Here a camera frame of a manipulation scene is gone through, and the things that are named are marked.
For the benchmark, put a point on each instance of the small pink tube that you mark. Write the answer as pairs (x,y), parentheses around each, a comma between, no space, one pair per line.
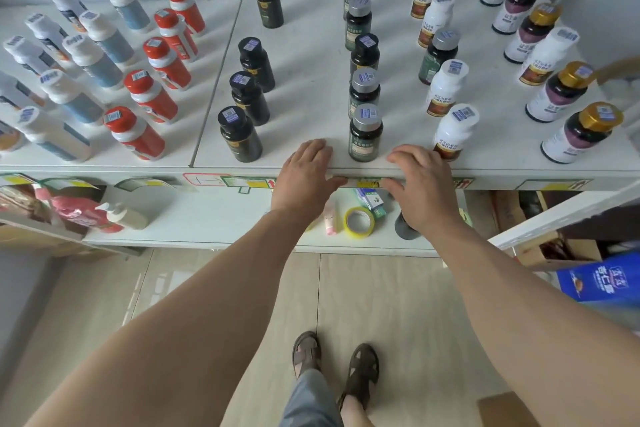
(330,219)

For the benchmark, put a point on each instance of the green white small box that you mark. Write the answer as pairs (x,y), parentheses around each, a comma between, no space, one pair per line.
(372,201)

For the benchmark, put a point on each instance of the person's left forearm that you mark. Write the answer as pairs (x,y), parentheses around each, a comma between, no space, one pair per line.
(190,321)

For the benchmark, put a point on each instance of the person's right hand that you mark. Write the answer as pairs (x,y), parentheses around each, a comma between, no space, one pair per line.
(427,191)

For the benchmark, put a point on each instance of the person's grey trouser leg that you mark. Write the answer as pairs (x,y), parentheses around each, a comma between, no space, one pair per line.
(310,399)

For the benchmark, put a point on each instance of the person's right forearm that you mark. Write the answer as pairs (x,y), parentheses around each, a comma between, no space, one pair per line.
(530,321)

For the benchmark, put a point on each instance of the person's right sandal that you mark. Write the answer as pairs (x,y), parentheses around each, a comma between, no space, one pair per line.
(362,374)

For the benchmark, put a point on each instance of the person's sandal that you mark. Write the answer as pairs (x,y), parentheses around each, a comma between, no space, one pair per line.
(362,374)
(306,352)

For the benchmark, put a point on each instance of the white metal shelf rack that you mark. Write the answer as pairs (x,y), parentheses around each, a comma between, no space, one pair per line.
(310,66)

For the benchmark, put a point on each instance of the white bottle orange label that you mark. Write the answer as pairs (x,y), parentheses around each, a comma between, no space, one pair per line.
(47,39)
(17,91)
(7,136)
(67,6)
(27,56)

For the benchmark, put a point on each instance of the red bordered shelf label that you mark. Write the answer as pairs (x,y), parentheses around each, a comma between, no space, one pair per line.
(202,180)

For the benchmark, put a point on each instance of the person's left hand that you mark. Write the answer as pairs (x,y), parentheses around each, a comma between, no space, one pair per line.
(302,181)

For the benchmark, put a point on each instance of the red snack packets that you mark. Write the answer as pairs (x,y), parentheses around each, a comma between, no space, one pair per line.
(17,201)

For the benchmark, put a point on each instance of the black bottle black cap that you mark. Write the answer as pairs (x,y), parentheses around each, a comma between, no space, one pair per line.
(269,1)
(240,134)
(364,51)
(256,64)
(249,98)

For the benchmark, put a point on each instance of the yellow green tape roll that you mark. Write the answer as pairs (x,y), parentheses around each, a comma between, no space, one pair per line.
(350,222)

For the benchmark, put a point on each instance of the red bottle red cap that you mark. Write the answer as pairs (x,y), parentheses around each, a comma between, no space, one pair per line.
(176,35)
(185,9)
(151,96)
(167,64)
(134,134)

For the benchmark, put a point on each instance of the cardboard box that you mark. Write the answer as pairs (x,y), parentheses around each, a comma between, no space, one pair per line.
(575,251)
(30,241)

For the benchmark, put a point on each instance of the blue printed bag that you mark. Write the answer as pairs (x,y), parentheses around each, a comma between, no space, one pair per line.
(600,281)

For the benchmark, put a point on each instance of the white bottle gold cap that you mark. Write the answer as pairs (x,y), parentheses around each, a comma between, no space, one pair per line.
(517,5)
(581,131)
(531,33)

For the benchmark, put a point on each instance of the rattan chair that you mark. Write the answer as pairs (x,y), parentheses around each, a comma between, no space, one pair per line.
(617,70)

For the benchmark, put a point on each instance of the person's left sandal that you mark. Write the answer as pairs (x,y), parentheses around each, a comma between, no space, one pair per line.
(306,352)

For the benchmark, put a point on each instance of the pink soap pump bottle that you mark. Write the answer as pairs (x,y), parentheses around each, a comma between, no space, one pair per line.
(77,211)

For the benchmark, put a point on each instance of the stack of white rolls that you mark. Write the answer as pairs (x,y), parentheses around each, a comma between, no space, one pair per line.
(620,96)

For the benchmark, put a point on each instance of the light green flask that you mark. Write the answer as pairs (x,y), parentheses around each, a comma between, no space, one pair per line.
(466,216)

